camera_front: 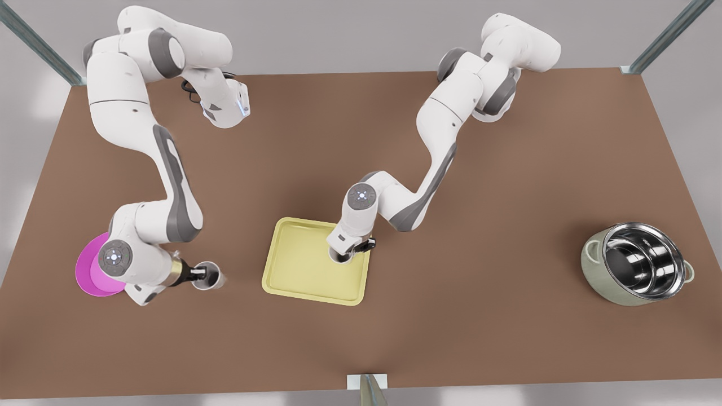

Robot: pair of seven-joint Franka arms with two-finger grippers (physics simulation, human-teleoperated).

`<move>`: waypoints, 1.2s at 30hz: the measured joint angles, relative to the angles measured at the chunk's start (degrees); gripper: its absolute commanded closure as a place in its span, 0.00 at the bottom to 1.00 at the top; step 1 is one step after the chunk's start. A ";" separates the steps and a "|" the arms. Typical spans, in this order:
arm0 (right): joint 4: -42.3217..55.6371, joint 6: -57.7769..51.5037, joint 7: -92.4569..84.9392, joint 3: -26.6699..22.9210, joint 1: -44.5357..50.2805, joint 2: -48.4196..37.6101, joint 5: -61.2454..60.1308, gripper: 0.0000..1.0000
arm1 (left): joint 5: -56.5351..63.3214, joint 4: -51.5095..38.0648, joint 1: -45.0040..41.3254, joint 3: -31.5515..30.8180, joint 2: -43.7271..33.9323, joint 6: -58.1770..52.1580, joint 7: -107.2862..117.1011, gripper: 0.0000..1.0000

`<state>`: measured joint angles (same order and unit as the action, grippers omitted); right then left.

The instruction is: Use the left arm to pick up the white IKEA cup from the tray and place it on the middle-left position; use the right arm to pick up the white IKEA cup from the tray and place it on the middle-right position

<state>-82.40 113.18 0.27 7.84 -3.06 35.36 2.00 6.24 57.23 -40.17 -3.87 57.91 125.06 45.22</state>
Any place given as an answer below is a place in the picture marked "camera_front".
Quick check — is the yellow rectangular tray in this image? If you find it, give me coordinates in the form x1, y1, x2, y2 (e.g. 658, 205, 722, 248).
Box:
261, 217, 371, 307

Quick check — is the pink round plate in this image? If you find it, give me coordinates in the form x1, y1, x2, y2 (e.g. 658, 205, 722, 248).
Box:
75, 231, 128, 297

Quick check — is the green steel-lined pot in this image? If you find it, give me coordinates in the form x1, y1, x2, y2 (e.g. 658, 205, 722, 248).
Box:
580, 222, 695, 307

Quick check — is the silver frame post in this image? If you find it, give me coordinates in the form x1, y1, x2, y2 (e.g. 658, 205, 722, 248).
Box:
619, 0, 716, 76
0, 0, 86, 87
346, 373, 389, 406

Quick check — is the black cable loop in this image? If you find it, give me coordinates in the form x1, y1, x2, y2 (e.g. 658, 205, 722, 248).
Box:
180, 72, 237, 105

